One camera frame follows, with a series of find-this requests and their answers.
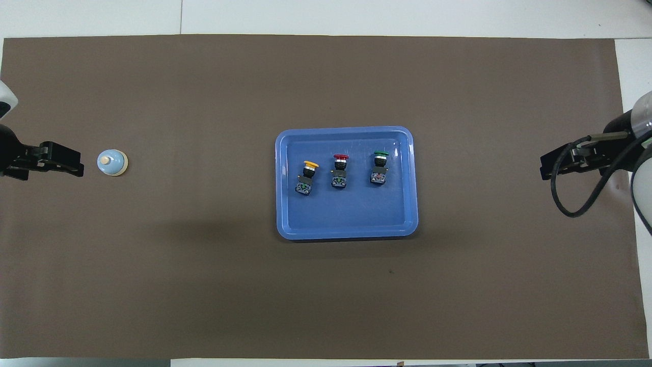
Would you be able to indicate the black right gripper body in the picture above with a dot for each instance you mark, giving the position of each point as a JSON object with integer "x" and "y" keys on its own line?
{"x": 598, "y": 153}

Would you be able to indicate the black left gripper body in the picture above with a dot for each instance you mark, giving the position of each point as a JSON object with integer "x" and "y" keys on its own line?
{"x": 30, "y": 155}

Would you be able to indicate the green push button switch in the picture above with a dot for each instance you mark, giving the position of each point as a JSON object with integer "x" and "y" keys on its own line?
{"x": 379, "y": 171}

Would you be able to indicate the red push button switch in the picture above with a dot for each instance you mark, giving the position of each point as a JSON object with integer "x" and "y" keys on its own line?
{"x": 340, "y": 176}

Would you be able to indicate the yellow push button switch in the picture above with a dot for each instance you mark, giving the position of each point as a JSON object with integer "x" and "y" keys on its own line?
{"x": 305, "y": 181}

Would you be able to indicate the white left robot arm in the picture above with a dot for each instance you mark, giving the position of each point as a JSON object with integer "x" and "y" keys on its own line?
{"x": 5, "y": 99}

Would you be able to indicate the light blue desk bell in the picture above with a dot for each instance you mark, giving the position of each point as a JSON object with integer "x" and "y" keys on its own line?
{"x": 112, "y": 163}

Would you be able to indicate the blue plastic tray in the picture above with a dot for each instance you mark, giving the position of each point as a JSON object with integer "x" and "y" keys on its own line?
{"x": 346, "y": 214}

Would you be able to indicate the brown table mat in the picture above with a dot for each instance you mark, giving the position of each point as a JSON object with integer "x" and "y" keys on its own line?
{"x": 204, "y": 285}

